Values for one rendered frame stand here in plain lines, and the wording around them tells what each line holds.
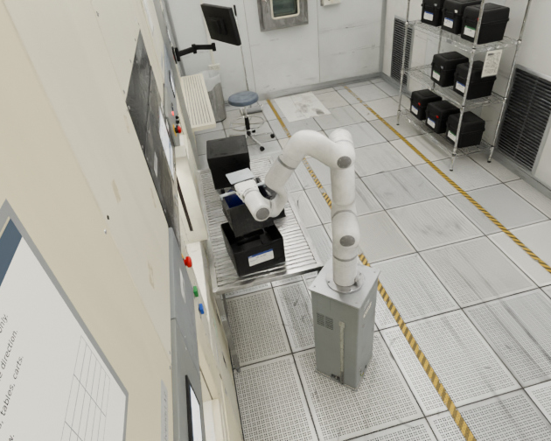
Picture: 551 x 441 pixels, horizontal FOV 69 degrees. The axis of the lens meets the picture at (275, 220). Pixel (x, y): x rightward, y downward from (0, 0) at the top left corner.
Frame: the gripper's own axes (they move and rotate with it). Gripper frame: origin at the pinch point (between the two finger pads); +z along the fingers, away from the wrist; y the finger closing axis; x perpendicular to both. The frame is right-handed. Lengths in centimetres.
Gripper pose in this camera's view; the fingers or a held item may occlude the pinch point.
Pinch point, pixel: (240, 179)
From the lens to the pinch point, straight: 199.0
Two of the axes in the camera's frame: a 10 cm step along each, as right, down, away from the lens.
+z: -3.7, -5.4, 7.6
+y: 9.2, -3.1, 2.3
